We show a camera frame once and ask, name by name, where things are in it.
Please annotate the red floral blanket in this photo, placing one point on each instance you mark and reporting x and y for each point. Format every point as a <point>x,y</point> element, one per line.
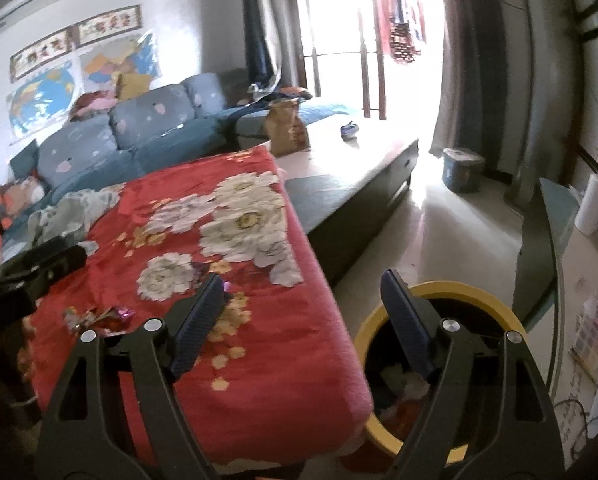
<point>279,360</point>

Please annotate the framed calligraphy poster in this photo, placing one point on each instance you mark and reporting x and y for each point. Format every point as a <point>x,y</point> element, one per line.
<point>108,24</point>
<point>41,55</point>

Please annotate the small blue white object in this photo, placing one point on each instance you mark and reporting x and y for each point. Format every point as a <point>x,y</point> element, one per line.
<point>349,130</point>

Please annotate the country map poster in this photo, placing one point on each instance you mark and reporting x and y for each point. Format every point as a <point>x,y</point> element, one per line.
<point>114,60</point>

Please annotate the brown paper bag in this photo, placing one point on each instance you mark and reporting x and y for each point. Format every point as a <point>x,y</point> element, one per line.
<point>286,127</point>

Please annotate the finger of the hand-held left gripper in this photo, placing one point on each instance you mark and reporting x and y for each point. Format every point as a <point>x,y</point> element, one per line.
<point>61,259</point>

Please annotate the white plastic bag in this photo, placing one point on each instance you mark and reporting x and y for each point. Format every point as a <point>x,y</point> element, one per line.
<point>404,392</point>

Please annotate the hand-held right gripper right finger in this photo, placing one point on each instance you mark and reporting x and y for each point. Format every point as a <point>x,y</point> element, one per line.
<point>404,330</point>

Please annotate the pile of red pink clothes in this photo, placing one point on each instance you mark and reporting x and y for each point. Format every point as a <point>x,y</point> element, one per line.
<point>93,106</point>

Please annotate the world map poster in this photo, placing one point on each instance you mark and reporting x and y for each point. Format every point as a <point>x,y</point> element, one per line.
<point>41,100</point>

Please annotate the purple candy wrapper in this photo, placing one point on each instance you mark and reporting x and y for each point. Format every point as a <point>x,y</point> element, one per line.
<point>204,272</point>

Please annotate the grey standing air conditioner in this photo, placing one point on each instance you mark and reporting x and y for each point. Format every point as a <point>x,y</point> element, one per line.
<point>521,85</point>

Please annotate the colour swatch book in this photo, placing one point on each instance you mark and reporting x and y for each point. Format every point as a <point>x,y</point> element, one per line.
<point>596,335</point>

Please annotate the dark coffee table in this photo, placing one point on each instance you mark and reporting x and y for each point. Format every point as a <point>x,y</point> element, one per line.
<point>359,200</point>

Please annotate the orange patterned cloth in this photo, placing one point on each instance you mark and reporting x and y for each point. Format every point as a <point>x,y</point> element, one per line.
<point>9,205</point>

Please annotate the blue storage box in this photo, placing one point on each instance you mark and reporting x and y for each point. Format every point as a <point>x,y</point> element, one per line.
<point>461,172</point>

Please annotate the orange cushion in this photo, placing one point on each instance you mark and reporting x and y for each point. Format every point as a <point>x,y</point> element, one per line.
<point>291,92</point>

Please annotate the blue floral sofa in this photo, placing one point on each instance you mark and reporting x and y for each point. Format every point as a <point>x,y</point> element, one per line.
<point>144,115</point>

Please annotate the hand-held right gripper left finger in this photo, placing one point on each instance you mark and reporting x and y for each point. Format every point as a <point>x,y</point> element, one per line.
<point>199,330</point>

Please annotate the hanging clothes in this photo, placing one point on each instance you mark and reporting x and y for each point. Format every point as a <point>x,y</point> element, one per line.
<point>401,20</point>

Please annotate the dark blue curtain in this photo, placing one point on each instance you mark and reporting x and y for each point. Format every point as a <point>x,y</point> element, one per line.
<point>259,35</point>

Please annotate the yellow trash bin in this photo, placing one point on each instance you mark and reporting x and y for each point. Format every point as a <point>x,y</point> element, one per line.
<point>366,327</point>

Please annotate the shiny candy wrappers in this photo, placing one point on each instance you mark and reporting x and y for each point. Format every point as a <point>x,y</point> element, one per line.
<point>104,321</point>

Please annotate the yellow cushion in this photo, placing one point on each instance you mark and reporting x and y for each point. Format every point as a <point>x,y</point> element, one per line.
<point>133,87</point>

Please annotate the teal cushion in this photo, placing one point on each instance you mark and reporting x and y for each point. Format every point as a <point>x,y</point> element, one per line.
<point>24,160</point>

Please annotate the brown balcony door frame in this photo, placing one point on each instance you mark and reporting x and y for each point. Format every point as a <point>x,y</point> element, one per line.
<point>366,85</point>

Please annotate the grey curtain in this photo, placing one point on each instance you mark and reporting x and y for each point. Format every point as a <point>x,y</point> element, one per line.
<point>466,60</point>

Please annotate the pale green cloth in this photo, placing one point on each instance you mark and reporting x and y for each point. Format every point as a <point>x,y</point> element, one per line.
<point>74,215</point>

